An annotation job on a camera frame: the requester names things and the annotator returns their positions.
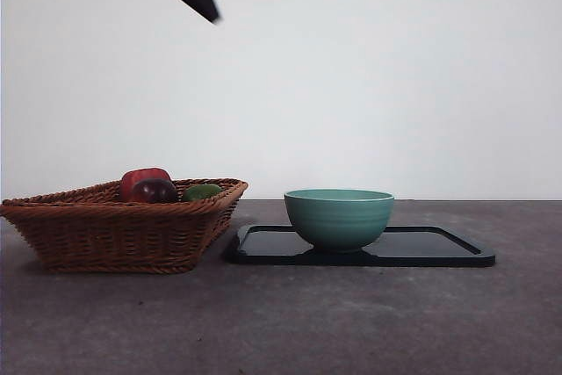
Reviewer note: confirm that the teal bowl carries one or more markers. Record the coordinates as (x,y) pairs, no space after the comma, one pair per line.
(338,221)

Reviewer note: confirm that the red apple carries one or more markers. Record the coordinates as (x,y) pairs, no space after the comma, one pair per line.
(138,176)

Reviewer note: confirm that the dark purple fruit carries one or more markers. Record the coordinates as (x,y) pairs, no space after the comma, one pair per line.
(154,190)

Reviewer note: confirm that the green fruit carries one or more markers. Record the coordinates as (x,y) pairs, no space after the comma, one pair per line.
(202,192)

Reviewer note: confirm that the brown wicker basket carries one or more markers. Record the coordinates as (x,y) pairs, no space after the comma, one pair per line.
(110,234)

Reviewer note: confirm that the dark rectangular tray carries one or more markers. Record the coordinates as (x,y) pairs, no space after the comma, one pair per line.
(417,248)

